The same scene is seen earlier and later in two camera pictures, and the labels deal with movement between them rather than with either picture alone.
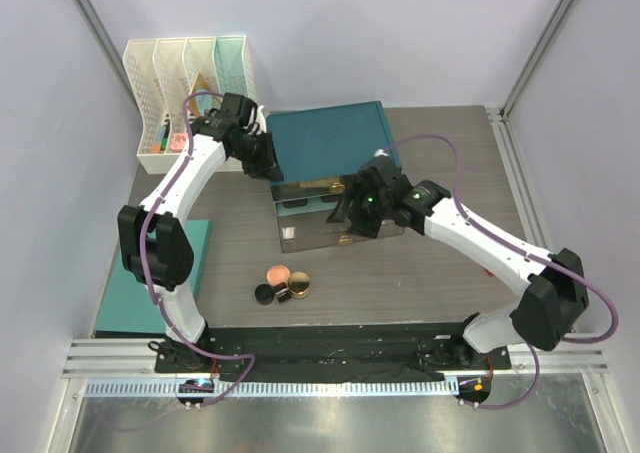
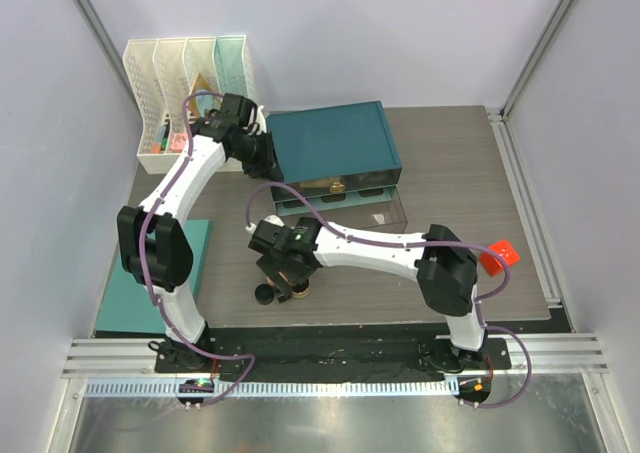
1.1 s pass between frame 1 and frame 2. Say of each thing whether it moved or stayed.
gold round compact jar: stayed
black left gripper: stayed
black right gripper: moved
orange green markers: stayed
